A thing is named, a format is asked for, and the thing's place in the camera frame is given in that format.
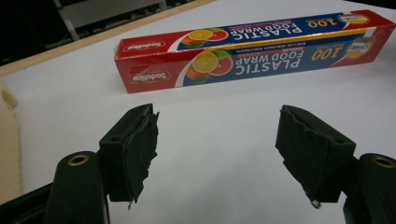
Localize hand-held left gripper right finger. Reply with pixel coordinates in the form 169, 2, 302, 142
275, 105, 357, 209

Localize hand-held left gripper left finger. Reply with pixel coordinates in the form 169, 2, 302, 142
98, 103, 161, 211

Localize red blue food wrap box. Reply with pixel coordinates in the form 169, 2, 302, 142
113, 8, 396, 94

